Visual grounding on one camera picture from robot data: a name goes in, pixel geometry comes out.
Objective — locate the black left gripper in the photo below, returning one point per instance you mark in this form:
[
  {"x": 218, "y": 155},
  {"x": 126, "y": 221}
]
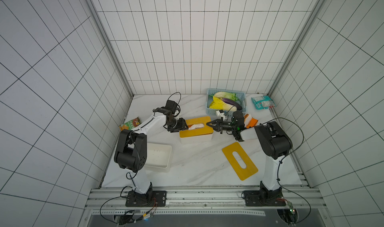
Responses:
[{"x": 181, "y": 126}]

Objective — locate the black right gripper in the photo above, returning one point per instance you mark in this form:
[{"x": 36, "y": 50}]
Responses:
[{"x": 221, "y": 125}]

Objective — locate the yellow bamboo box lid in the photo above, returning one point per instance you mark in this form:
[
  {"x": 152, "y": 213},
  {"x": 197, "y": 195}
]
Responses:
[{"x": 204, "y": 131}]

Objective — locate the white tissue sheet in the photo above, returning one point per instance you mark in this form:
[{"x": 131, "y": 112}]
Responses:
[{"x": 196, "y": 126}]

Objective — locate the white tissue box base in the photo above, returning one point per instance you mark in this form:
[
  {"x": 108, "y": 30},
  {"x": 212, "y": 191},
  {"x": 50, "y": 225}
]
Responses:
[{"x": 196, "y": 139}]

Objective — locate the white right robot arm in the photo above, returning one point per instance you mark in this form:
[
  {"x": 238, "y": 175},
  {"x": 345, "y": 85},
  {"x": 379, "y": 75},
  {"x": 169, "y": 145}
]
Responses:
[{"x": 274, "y": 142}]

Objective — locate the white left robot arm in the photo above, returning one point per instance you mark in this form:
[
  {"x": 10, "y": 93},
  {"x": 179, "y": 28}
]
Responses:
[{"x": 131, "y": 151}]

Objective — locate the white empty box base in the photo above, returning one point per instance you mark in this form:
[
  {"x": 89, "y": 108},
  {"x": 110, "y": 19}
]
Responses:
[{"x": 159, "y": 157}]

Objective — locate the yellow cabbage toy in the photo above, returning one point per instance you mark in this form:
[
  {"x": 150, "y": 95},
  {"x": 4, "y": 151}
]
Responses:
[{"x": 219, "y": 104}]

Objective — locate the purple eggplant toy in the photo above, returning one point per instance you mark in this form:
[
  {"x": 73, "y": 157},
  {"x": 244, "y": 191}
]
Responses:
[{"x": 232, "y": 105}]

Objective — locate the green lettuce toy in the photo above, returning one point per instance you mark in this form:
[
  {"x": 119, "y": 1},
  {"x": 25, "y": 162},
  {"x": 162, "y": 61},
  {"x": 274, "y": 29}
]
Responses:
[{"x": 227, "y": 95}]

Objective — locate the light blue plastic basket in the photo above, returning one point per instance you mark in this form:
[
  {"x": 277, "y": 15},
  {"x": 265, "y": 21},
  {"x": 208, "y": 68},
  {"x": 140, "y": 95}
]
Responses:
[{"x": 240, "y": 95}]

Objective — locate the teal snack bag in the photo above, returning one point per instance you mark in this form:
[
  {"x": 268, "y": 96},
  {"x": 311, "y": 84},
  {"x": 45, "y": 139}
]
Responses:
[{"x": 263, "y": 102}]

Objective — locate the green chips bag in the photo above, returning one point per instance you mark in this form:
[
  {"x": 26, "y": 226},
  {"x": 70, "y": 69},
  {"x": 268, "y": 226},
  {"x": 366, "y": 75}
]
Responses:
[{"x": 131, "y": 124}]

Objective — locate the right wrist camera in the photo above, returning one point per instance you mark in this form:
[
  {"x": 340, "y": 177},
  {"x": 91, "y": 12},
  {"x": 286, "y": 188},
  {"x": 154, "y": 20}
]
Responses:
[{"x": 221, "y": 114}]

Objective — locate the aluminium mounting rail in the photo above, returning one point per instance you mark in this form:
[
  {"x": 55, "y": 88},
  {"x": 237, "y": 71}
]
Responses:
[{"x": 180, "y": 200}]

